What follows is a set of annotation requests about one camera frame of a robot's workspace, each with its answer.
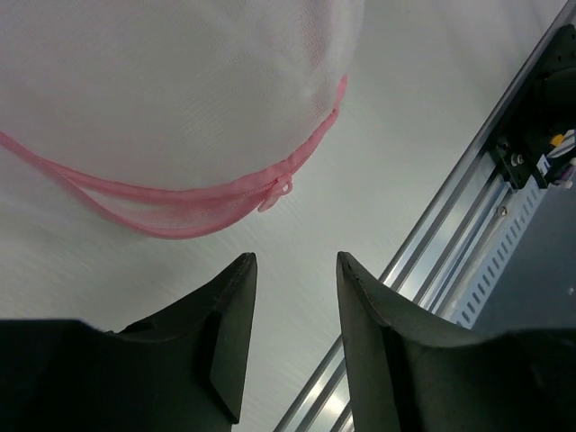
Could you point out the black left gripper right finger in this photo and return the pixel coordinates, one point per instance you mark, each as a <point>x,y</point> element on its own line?
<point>410,370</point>

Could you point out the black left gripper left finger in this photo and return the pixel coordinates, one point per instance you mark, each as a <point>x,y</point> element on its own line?
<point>182,368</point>

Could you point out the pink-trimmed mesh laundry bag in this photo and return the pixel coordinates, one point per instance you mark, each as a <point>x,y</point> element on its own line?
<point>173,118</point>

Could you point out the aluminium rail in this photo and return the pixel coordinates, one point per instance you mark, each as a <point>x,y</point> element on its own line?
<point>431,264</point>

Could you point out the perforated cable tray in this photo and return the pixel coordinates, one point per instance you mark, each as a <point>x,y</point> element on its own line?
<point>491,260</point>

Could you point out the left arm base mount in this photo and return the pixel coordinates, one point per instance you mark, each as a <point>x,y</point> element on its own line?
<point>527,142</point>

